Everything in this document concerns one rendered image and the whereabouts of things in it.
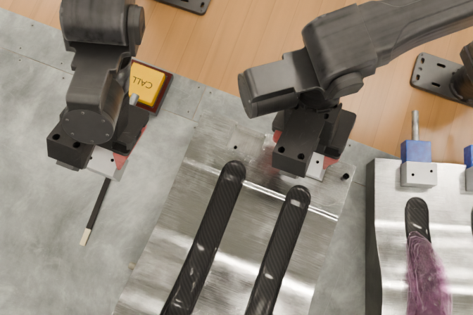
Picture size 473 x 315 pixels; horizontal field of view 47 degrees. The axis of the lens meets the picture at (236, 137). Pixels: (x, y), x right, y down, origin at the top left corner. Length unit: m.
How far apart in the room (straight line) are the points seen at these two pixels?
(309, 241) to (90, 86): 0.43
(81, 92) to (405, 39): 0.34
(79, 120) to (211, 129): 0.31
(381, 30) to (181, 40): 0.51
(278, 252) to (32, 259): 0.41
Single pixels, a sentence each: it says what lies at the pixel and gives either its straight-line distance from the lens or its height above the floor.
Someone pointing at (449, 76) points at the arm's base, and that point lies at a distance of 1.07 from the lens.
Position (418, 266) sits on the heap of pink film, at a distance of 0.87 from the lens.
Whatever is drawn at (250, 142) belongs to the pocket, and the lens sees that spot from 0.89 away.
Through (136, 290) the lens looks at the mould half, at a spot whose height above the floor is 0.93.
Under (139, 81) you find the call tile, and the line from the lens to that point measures 0.96.
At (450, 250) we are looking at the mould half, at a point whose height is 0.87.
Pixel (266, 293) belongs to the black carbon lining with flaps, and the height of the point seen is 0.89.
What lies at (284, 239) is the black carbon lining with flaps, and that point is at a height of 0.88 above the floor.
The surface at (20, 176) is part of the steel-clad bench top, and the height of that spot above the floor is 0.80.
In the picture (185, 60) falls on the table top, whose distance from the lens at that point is 1.01.
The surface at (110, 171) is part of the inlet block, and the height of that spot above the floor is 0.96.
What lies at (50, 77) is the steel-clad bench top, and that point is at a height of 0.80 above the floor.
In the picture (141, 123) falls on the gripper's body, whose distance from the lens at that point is 0.73.
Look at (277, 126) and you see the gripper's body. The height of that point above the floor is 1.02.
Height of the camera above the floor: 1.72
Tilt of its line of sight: 75 degrees down
